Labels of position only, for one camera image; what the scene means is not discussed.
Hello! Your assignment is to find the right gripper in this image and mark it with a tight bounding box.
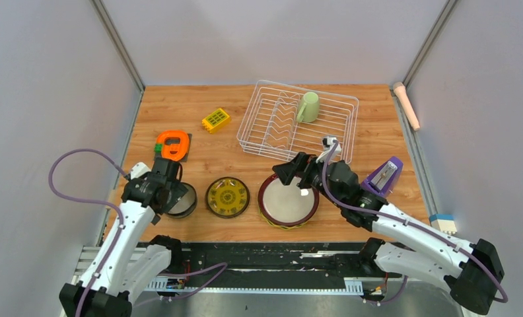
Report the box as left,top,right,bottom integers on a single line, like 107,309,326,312
272,153,343,209

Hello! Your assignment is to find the dark blue bowl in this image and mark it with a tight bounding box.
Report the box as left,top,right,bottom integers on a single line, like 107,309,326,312
166,182,197,219

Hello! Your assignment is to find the brown-rimmed white plate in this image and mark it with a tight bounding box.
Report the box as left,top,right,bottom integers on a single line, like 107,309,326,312
257,174,320,225

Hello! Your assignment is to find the yellow dotted plate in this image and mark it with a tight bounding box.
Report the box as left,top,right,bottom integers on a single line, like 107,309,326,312
260,214,308,230

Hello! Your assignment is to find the black plate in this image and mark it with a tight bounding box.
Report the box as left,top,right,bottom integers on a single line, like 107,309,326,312
205,176,251,219

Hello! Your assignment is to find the yellow patterned black-rimmed plate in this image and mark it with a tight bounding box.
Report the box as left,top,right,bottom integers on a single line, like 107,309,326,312
205,176,250,219

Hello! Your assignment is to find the light green mug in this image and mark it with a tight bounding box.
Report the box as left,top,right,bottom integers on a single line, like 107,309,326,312
296,91,320,123

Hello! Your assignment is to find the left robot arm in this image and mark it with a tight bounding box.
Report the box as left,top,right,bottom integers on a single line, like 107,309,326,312
59,158,188,316

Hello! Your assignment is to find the orange toy on grey base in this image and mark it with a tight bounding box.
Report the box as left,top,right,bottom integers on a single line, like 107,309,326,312
154,130,192,162

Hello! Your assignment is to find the yellow toy brick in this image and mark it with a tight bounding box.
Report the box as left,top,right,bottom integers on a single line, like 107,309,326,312
201,108,231,134

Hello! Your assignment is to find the purple metronome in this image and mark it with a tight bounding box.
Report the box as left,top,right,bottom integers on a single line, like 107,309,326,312
361,156,403,198

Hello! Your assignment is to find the blue and white toy brick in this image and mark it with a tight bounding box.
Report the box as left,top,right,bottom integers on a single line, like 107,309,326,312
429,214,458,235

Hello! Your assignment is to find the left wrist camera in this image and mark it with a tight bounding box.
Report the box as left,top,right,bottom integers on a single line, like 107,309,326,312
128,162,151,180

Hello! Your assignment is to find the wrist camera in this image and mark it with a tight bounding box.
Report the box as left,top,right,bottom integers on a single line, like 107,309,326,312
316,135,342,162
128,162,151,180

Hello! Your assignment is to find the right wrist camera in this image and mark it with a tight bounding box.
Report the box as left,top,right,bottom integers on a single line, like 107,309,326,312
316,135,342,162

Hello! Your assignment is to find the white wire dish rack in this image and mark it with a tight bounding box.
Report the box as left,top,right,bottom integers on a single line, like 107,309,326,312
236,80,359,163

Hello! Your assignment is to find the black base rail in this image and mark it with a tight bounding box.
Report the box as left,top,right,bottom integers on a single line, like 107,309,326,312
147,241,403,291

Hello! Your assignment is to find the beige cylinder handle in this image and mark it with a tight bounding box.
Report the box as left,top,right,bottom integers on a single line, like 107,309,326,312
392,82,421,131

